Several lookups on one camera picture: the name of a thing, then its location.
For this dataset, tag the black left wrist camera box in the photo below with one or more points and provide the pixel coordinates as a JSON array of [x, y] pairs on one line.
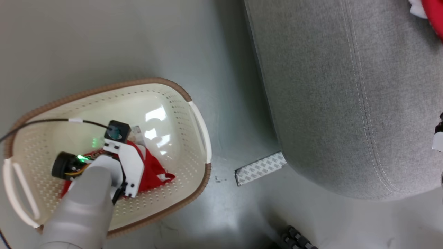
[[117, 130]]

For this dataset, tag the cream perforated laundry basket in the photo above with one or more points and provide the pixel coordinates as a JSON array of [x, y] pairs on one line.
[[166, 114]]

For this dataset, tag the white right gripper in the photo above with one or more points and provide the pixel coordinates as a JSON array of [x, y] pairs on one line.
[[439, 141]]

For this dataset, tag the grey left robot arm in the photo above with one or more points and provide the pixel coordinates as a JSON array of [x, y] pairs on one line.
[[83, 207]]

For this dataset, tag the white patterned tape strip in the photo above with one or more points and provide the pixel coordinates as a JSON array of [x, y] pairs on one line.
[[260, 168]]

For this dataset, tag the red garment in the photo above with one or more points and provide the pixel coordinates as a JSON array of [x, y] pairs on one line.
[[436, 17], [152, 171]]

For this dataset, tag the grey fabric sofa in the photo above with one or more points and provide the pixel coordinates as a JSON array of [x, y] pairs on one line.
[[346, 97]]

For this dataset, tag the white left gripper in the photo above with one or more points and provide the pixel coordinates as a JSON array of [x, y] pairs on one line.
[[131, 162]]

